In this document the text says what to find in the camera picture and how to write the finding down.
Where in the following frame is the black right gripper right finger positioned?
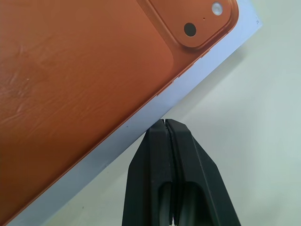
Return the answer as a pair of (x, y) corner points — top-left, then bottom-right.
(166, 119), (242, 226)

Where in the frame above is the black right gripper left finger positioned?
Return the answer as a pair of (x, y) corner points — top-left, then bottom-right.
(121, 119), (176, 226)

